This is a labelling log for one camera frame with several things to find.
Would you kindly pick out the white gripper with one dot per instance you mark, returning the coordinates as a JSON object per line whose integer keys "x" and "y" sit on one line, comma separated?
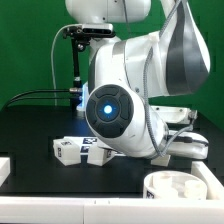
{"x": 189, "y": 145}

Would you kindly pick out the white round stool seat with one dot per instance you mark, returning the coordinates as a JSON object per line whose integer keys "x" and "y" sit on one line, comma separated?
{"x": 174, "y": 185}

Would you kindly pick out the white marker sheet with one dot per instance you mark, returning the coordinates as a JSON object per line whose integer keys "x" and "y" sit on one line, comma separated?
{"x": 84, "y": 144}

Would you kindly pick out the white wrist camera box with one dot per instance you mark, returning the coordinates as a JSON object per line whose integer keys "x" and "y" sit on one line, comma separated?
{"x": 176, "y": 115}

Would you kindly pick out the black camera stand pole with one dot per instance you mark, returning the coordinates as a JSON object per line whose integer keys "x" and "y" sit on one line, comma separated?
{"x": 78, "y": 92}

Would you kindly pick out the black camera on stand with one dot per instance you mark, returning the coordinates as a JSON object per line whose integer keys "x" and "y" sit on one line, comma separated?
{"x": 89, "y": 30}

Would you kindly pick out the white left rail block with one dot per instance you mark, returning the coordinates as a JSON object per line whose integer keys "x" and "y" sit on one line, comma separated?
{"x": 4, "y": 169}

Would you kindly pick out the white front rail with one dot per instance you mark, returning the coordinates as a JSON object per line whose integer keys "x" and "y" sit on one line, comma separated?
{"x": 30, "y": 210}

